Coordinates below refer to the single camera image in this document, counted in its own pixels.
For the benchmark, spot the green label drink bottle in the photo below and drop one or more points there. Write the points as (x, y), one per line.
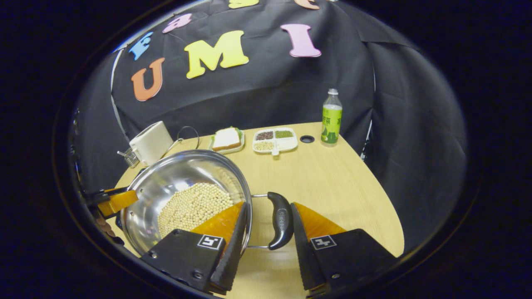
(331, 120)

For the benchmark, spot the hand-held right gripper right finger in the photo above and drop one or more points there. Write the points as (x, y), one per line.
(305, 253)

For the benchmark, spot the white bread slice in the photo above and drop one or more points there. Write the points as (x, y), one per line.
(226, 139)

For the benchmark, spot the stainless steel pot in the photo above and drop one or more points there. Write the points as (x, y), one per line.
(178, 174)

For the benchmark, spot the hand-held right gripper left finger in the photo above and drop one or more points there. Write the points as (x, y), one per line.
(235, 249)

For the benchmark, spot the green plate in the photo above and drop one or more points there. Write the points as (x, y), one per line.
(239, 148)

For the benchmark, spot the black table grommet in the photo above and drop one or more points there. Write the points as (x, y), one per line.
(307, 139)

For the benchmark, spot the pile of soybeans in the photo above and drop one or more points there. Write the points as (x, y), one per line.
(191, 207)

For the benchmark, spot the white toaster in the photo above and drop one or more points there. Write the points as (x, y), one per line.
(151, 143)

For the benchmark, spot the black backdrop cloth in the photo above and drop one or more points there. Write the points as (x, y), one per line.
(270, 91)

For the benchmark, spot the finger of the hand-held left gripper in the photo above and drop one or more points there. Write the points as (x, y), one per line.
(118, 201)

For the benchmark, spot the white divided tray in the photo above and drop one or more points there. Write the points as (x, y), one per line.
(286, 144)

